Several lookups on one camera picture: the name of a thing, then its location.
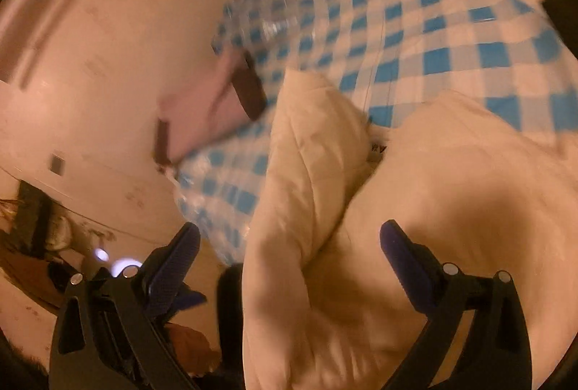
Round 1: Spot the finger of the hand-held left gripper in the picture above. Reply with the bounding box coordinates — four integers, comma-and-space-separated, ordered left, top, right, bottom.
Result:
177, 288, 208, 312

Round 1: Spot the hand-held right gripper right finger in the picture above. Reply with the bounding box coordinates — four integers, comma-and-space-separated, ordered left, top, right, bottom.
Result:
379, 219, 534, 390

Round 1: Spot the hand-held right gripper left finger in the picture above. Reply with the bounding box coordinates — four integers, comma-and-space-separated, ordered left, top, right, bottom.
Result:
49, 222, 202, 390

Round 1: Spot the white quilted garment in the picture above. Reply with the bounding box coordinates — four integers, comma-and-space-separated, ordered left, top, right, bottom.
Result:
241, 69, 578, 390

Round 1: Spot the dark furniture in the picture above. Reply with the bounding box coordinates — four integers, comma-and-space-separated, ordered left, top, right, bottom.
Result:
0, 180, 84, 309

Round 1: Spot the blue checkered plastic storage bag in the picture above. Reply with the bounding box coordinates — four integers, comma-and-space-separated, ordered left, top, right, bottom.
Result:
174, 0, 578, 264

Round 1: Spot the pink bag with brown straps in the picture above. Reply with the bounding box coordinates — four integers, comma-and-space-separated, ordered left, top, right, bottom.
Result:
154, 49, 272, 174

